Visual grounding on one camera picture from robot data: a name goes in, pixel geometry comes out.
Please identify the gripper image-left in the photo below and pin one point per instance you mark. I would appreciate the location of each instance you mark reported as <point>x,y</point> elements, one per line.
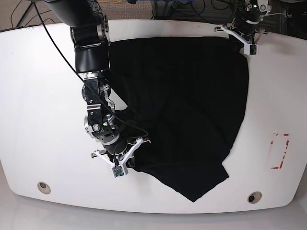
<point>117,151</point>

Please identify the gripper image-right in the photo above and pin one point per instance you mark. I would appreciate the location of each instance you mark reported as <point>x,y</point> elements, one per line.
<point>246,31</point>

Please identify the black t-shirt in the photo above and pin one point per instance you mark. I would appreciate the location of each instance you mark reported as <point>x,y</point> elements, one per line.
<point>190,95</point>

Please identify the red tape rectangle marking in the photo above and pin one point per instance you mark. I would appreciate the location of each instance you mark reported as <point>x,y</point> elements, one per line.
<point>277,150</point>

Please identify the black tripod leg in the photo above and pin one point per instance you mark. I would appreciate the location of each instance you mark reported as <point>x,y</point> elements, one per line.
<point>25,13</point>

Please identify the left table cable grommet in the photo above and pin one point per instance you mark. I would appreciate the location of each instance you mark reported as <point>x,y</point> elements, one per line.
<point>43,188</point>

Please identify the table cable grommet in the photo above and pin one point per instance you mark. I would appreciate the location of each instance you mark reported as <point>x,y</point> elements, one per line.
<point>43,188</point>
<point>255,197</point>

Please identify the black arm cable image-left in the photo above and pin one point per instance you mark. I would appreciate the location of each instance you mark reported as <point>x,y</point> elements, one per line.
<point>83,81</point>

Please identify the right table cable grommet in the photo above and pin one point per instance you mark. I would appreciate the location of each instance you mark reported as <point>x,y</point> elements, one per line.
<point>255,197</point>

